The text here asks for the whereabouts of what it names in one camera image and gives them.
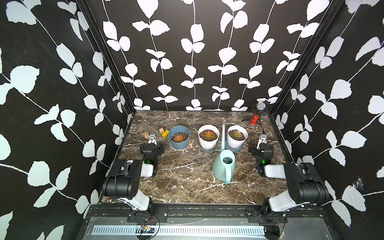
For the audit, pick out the blue saucer under cream pot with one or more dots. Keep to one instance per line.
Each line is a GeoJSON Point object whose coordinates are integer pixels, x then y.
{"type": "Point", "coordinates": [216, 148]}

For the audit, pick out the cream ribbed plant pot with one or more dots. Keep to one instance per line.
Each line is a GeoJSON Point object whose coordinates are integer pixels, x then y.
{"type": "Point", "coordinates": [205, 144]}

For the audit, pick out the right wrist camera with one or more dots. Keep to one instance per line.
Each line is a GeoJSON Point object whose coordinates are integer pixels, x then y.
{"type": "Point", "coordinates": [262, 139]}

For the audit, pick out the blue saucer under white pot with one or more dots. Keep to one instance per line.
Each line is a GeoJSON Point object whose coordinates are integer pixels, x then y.
{"type": "Point", "coordinates": [234, 150]}

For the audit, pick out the red microphone on tripod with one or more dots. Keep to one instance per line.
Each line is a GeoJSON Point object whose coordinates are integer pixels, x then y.
{"type": "Point", "coordinates": [258, 110]}

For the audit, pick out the white slotted cable duct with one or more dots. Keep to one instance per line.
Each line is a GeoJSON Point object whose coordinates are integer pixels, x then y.
{"type": "Point", "coordinates": [189, 231]}

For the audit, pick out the yellow wooden block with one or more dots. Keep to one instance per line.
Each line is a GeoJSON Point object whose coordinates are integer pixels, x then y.
{"type": "Point", "coordinates": [165, 133]}

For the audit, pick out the orange red succulent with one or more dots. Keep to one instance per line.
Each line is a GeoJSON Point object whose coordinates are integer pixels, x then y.
{"type": "Point", "coordinates": [178, 138]}

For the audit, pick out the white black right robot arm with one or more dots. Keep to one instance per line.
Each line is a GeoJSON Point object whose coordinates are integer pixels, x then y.
{"type": "Point", "coordinates": [305, 186]}

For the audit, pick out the white ringed plant pot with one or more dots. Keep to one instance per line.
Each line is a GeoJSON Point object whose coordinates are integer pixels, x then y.
{"type": "Point", "coordinates": [233, 143]}

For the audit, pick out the mint green watering can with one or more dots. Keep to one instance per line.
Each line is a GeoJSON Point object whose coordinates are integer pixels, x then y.
{"type": "Point", "coordinates": [224, 165]}

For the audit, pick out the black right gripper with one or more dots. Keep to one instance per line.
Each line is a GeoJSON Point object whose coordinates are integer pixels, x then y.
{"type": "Point", "coordinates": [254, 146]}

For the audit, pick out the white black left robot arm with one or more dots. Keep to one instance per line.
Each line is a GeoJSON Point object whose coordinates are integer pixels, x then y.
{"type": "Point", "coordinates": [123, 180]}

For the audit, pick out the blue ribbed plant pot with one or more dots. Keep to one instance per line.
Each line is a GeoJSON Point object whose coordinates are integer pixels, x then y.
{"type": "Point", "coordinates": [179, 130]}

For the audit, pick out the red green succulent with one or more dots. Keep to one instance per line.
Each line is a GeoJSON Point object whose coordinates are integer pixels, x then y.
{"type": "Point", "coordinates": [208, 135]}

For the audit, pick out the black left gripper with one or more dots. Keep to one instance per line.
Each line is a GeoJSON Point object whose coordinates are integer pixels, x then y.
{"type": "Point", "coordinates": [159, 149]}

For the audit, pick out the black front mounting rail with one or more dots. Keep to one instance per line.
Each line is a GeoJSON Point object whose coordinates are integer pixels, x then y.
{"type": "Point", "coordinates": [164, 212]}

